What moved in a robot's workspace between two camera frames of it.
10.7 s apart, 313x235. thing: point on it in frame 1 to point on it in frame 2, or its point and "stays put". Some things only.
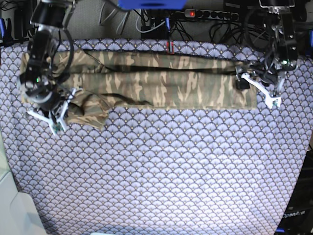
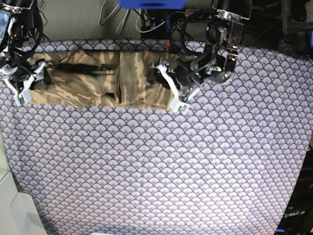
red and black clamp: x=172 y=47 stays put
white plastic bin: x=18 y=216 stays put
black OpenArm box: x=297 y=217 stays put
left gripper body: x=55 y=113 to x=21 y=84
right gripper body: x=267 y=80 to x=184 y=77
